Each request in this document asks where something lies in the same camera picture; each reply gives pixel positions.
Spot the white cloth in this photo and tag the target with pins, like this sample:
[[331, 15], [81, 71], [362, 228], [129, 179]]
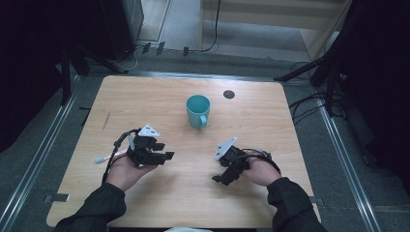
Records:
[[188, 229]]

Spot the grey metal bracket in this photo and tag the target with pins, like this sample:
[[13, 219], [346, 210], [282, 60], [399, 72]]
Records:
[[56, 197]]

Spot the light wooden furniture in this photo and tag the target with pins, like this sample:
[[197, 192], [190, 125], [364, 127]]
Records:
[[267, 14]]

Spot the dark cabinet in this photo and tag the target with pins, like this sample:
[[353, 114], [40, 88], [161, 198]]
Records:
[[121, 25]]

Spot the teal cup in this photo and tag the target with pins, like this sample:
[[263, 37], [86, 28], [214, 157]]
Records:
[[197, 111]]

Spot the black curtain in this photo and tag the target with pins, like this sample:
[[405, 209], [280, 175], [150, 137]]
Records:
[[380, 80], [29, 64]]

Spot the black metal stand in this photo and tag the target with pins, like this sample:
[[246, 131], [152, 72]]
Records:
[[328, 87], [66, 77]]

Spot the person's right hand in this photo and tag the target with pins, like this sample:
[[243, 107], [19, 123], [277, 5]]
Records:
[[262, 172]]

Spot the person's left hand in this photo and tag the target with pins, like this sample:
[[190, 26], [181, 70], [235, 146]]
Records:
[[124, 172]]

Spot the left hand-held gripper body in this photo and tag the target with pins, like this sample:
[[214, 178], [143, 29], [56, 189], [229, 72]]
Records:
[[141, 151]]

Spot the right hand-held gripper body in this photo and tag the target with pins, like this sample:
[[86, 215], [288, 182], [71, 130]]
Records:
[[233, 158]]

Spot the black floor plug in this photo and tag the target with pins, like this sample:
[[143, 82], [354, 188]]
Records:
[[160, 47], [185, 51], [146, 47]]

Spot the black round table grommet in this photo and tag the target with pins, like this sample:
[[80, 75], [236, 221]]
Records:
[[229, 94]]

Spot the metal floor rail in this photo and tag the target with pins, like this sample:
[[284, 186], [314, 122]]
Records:
[[349, 167], [38, 158]]

